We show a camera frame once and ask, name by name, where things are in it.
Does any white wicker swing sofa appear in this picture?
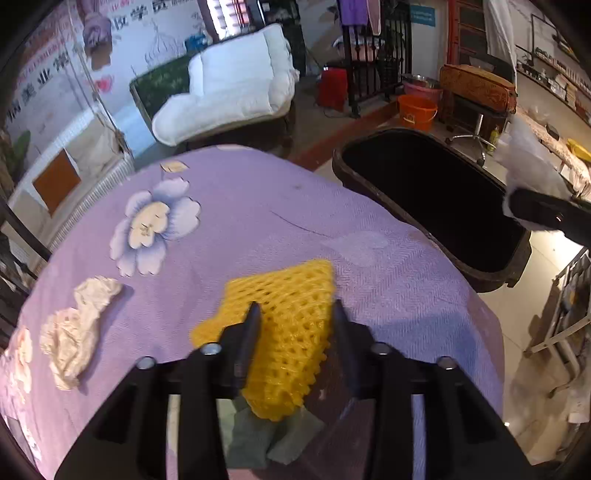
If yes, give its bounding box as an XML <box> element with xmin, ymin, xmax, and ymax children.
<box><xmin>8</xmin><ymin>110</ymin><xmax>137</xmax><ymax>251</ymax></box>

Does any red wooden cabinet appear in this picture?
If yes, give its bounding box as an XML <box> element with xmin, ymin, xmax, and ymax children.
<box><xmin>448</xmin><ymin>0</ymin><xmax>491</xmax><ymax>66</ymax></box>

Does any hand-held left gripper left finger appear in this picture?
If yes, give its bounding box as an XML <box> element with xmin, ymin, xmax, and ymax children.
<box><xmin>54</xmin><ymin>301</ymin><xmax>263</xmax><ymax>480</ymax></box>

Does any cream crumpled tissue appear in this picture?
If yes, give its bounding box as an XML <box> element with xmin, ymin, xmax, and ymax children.
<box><xmin>39</xmin><ymin>308</ymin><xmax>100</xmax><ymax>392</ymax></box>
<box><xmin>74</xmin><ymin>276</ymin><xmax>123</xmax><ymax>320</ymax></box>

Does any orange bucket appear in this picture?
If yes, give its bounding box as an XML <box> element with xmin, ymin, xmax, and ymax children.
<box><xmin>397</xmin><ymin>95</ymin><xmax>439</xmax><ymax>133</ymax></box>

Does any black trash bin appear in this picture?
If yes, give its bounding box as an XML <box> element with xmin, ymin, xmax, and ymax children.
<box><xmin>332</xmin><ymin>128</ymin><xmax>533</xmax><ymax>294</ymax></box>

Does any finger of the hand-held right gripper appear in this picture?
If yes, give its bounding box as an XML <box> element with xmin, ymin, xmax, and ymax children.
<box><xmin>503</xmin><ymin>187</ymin><xmax>591</xmax><ymax>245</ymax></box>

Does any yellow foam net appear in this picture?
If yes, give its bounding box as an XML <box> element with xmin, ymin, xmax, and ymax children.
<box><xmin>190</xmin><ymin>259</ymin><xmax>337</xmax><ymax>422</ymax></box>

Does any clear plastic wrapper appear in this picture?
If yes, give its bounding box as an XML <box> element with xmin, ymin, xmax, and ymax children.
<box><xmin>494</xmin><ymin>115</ymin><xmax>574</xmax><ymax>200</ymax></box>

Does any purple floral bed sheet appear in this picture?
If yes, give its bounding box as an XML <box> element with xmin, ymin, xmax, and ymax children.
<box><xmin>0</xmin><ymin>144</ymin><xmax>505</xmax><ymax>480</ymax></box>

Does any green floral box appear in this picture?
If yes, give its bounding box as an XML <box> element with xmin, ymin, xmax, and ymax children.
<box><xmin>129</xmin><ymin>58</ymin><xmax>195</xmax><ymax>121</ymax></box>

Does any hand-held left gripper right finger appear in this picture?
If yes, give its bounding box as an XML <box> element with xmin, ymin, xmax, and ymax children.
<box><xmin>331</xmin><ymin>299</ymin><xmax>532</xmax><ymax>480</ymax></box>

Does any brown patterned case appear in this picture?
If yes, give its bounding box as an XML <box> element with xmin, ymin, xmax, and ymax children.
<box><xmin>438</xmin><ymin>64</ymin><xmax>518</xmax><ymax>114</ymax></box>

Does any white metal rack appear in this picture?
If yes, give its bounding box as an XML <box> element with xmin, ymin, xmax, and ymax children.
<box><xmin>523</xmin><ymin>248</ymin><xmax>591</xmax><ymax>398</ymax></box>

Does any swivel stool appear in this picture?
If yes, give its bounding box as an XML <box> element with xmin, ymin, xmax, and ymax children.
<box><xmin>444</xmin><ymin>96</ymin><xmax>508</xmax><ymax>168</ymax></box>

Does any red phone booth cabinet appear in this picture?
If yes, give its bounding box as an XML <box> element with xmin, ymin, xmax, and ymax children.
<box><xmin>198</xmin><ymin>0</ymin><xmax>260</xmax><ymax>36</ymax></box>

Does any orange cushion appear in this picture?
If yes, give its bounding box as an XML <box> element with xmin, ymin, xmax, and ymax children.
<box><xmin>32</xmin><ymin>150</ymin><xmax>82</xmax><ymax>216</ymax></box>

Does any white padded chair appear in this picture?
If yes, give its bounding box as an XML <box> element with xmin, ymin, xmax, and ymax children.
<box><xmin>152</xmin><ymin>23</ymin><xmax>297</xmax><ymax>148</ymax></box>

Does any black metal bed frame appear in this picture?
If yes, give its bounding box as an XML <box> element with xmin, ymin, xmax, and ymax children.
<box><xmin>0</xmin><ymin>198</ymin><xmax>52</xmax><ymax>348</ymax></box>

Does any pale green paper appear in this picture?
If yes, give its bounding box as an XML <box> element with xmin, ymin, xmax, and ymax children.
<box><xmin>228</xmin><ymin>399</ymin><xmax>325</xmax><ymax>470</ymax></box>

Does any pink basin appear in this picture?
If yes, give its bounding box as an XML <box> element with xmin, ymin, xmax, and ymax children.
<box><xmin>403</xmin><ymin>81</ymin><xmax>443</xmax><ymax>100</ymax></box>

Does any metal bowl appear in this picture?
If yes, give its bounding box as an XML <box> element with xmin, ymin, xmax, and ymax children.
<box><xmin>400</xmin><ymin>74</ymin><xmax>442</xmax><ymax>90</ymax></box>

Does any purple cloth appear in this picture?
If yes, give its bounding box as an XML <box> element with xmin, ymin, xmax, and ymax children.
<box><xmin>337</xmin><ymin>0</ymin><xmax>371</xmax><ymax>27</ymax></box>

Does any large wall poster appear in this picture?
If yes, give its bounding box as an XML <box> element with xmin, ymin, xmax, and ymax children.
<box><xmin>0</xmin><ymin>0</ymin><xmax>218</xmax><ymax>144</ymax></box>

